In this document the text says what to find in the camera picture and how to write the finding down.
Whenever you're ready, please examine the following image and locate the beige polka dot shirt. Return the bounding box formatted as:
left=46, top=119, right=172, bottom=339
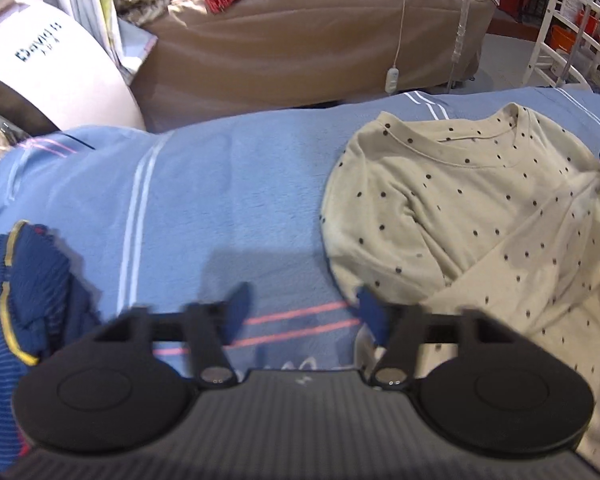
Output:
left=321, top=103, right=600, bottom=468

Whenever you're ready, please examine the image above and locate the navy and red clothes pile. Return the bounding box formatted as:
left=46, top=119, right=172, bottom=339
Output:
left=0, top=221, right=100, bottom=472

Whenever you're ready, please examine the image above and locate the blue striped bed sheet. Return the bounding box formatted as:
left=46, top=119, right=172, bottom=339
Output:
left=0, top=88, right=600, bottom=373

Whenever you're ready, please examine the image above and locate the white metal rack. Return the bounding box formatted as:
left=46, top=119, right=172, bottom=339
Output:
left=521, top=0, right=600, bottom=93

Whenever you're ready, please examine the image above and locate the brown covered sofa bed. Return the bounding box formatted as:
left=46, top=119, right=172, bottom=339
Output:
left=132, top=0, right=498, bottom=131

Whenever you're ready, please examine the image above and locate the white David B machine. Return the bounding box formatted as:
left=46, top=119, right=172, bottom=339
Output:
left=0, top=0, right=145, bottom=130

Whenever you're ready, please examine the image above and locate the white paper stack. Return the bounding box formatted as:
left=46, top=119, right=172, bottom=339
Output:
left=44, top=0, right=157, bottom=84

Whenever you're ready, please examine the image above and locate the white corded switch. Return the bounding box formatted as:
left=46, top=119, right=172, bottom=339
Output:
left=385, top=0, right=406, bottom=96

